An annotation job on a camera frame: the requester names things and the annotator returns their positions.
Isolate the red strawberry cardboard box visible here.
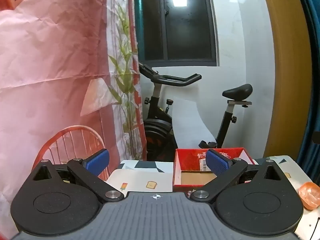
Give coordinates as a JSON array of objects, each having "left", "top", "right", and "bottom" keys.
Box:
[{"left": 172, "top": 147, "right": 258, "bottom": 195}]

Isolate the white curved board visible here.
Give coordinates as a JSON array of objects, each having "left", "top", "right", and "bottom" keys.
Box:
[{"left": 172, "top": 97, "right": 216, "bottom": 149}]

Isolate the orange translucent plastic item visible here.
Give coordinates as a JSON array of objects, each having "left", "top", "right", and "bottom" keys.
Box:
[{"left": 298, "top": 181, "right": 320, "bottom": 211}]

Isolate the wooden door frame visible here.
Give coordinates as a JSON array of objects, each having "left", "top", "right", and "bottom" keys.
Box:
[{"left": 264, "top": 0, "right": 311, "bottom": 159}]

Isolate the black exercise bike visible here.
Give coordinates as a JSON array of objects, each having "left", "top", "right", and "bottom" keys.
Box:
[{"left": 139, "top": 63, "right": 253, "bottom": 160}]

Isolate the red wire chair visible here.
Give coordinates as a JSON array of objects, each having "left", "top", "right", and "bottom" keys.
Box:
[{"left": 32, "top": 125, "right": 105, "bottom": 168}]

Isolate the dark window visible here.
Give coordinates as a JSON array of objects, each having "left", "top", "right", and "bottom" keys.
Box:
[{"left": 135, "top": 0, "right": 217, "bottom": 67}]

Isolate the blue curtain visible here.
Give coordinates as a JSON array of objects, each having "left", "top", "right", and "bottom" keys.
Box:
[{"left": 297, "top": 0, "right": 319, "bottom": 185}]

